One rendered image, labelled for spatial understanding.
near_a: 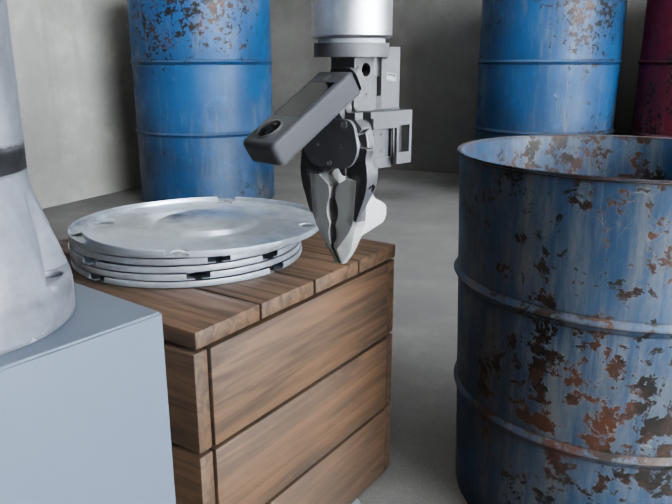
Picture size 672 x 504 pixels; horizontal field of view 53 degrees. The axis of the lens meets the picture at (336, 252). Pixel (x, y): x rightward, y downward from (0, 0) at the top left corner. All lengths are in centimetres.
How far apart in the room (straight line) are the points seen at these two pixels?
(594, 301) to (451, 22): 301
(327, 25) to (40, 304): 37
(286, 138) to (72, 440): 31
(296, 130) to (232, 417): 30
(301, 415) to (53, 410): 47
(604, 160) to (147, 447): 88
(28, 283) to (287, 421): 47
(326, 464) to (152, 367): 51
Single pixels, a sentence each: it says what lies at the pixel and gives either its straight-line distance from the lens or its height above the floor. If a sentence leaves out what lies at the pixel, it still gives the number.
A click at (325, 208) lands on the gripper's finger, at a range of 67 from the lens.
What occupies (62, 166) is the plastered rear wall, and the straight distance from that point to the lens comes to 309.
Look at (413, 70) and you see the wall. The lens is 375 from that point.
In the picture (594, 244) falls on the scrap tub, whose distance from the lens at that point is 75.
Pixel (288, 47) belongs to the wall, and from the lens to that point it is 409.
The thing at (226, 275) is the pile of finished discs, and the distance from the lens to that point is 77.
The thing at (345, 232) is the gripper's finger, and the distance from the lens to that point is 66.
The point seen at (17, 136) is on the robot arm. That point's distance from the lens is 41.
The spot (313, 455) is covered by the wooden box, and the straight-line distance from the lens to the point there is 87.
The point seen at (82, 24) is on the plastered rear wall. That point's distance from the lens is 319.
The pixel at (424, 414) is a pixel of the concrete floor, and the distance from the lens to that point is 122.
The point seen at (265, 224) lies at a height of 39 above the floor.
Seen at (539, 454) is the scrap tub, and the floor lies 14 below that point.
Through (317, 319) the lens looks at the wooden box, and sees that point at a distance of 80.
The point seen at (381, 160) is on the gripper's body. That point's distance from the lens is 67.
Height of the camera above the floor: 59
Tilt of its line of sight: 16 degrees down
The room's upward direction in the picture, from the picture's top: straight up
